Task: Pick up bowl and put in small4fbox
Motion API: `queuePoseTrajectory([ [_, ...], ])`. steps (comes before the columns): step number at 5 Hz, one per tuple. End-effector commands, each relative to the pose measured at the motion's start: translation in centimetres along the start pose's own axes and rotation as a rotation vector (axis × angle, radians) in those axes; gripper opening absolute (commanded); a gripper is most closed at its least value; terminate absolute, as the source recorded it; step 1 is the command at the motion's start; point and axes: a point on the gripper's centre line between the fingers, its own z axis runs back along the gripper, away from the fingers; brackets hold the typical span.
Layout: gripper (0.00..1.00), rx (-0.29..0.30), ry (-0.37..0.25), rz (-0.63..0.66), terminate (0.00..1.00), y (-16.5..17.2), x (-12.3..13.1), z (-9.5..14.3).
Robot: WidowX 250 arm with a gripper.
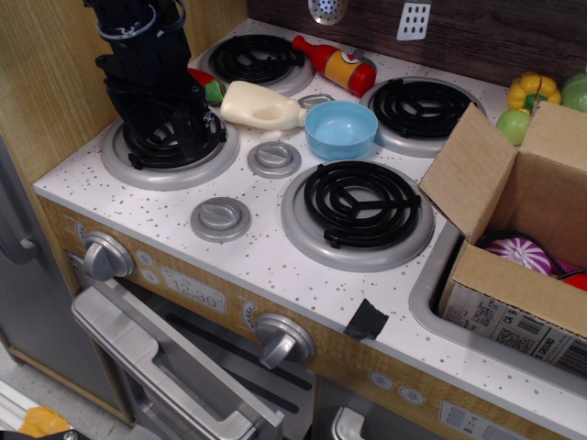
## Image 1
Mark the grey toy fridge door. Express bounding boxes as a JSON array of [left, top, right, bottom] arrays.
[[1, 147, 122, 413]]

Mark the grey oven door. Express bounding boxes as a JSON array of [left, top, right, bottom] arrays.
[[71, 277, 317, 440]]

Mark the hanging silver strainer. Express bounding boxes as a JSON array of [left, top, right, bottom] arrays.
[[307, 0, 349, 26]]

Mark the grey stovetop knob middle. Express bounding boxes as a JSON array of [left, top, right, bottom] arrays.
[[247, 140, 302, 179]]

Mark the yellow object on floor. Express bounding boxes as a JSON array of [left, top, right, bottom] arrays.
[[18, 406, 70, 438]]

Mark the green toy vegetable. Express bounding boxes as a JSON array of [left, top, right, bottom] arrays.
[[561, 72, 587, 113]]

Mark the black burner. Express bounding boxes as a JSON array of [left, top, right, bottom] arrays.
[[371, 79, 472, 139], [303, 160, 422, 248], [209, 34, 305, 84], [123, 111, 227, 170]]

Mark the red toy ketchup bottle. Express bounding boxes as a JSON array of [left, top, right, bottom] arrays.
[[292, 36, 377, 97]]

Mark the grey sink basin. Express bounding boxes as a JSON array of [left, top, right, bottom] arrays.
[[409, 223, 586, 399]]

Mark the yellow toy bell pepper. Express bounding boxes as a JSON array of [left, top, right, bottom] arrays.
[[506, 71, 562, 116]]

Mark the front left black burner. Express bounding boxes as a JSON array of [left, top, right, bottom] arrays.
[[123, 111, 227, 170]]

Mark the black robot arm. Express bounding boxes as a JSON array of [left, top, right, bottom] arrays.
[[84, 1, 226, 170]]

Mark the black tape piece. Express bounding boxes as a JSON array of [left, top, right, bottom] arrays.
[[344, 299, 389, 341]]

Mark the light blue plastic bowl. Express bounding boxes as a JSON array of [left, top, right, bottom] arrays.
[[305, 101, 379, 160]]

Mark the pink white toy ball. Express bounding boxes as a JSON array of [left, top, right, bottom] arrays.
[[484, 236, 552, 276]]

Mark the front right black burner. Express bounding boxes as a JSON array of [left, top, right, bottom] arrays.
[[303, 160, 422, 248]]

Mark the silver oven knob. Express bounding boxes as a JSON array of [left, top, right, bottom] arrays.
[[83, 231, 136, 282], [256, 313, 316, 369]]

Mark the open cardboard box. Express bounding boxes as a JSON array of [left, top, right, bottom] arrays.
[[420, 103, 586, 376]]

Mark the back right black burner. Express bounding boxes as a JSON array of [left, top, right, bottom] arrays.
[[371, 79, 472, 139]]

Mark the grey lower cabinet handle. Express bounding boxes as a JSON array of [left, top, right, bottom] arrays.
[[330, 407, 365, 440]]

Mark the light green toy apple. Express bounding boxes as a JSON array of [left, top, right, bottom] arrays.
[[496, 109, 531, 147]]

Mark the back left black burner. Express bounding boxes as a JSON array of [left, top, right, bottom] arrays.
[[209, 34, 305, 84]]

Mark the grey stovetop knob back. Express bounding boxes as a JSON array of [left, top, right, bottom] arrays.
[[298, 93, 334, 110]]

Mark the left silver oven knob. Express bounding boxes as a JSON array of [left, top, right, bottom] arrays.
[[83, 231, 136, 282]]

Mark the grey stovetop knob front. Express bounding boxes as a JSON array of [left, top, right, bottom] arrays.
[[190, 197, 251, 243]]

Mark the cream toy milk jug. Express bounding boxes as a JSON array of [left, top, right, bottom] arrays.
[[220, 81, 308, 130]]

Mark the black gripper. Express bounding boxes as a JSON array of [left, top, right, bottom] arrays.
[[95, 55, 216, 171]]

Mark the red green toy pepper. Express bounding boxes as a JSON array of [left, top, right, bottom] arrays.
[[188, 67, 227, 106]]

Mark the hanging silver spatula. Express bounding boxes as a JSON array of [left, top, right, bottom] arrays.
[[396, 1, 432, 41]]

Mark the red toy tomato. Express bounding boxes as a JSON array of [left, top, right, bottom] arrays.
[[558, 269, 587, 292]]

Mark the right silver oven knob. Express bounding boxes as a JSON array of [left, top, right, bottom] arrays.
[[256, 313, 316, 369]]

